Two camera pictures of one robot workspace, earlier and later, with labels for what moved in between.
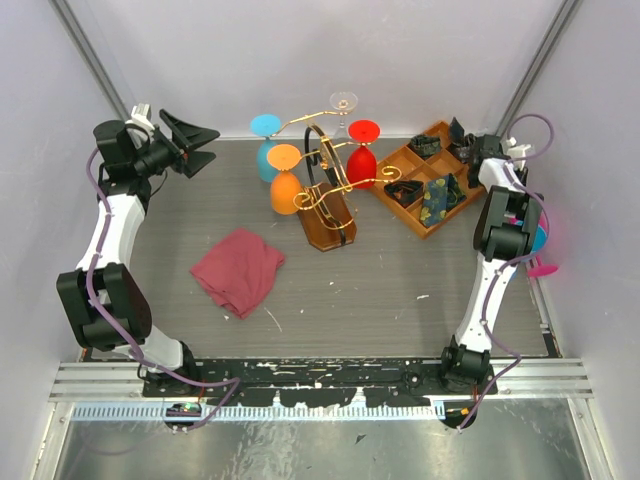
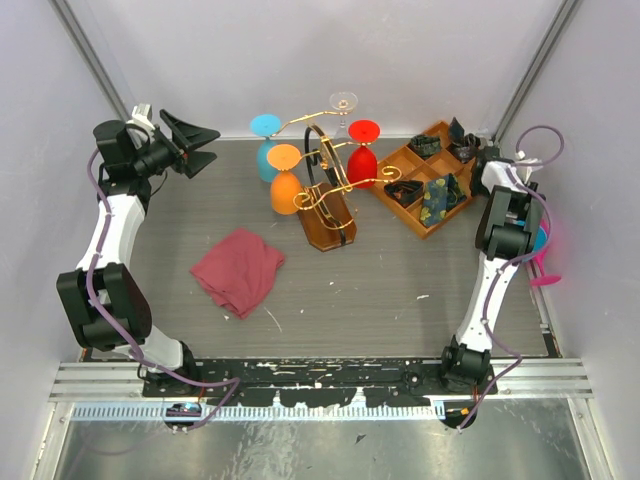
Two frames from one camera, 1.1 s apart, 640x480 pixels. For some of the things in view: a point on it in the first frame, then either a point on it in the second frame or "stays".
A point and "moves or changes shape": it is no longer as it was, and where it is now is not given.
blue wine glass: x=266 y=125 stays
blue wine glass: x=540 y=239 stays
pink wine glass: x=537 y=269 moves or changes shape
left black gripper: x=187 y=136 stays
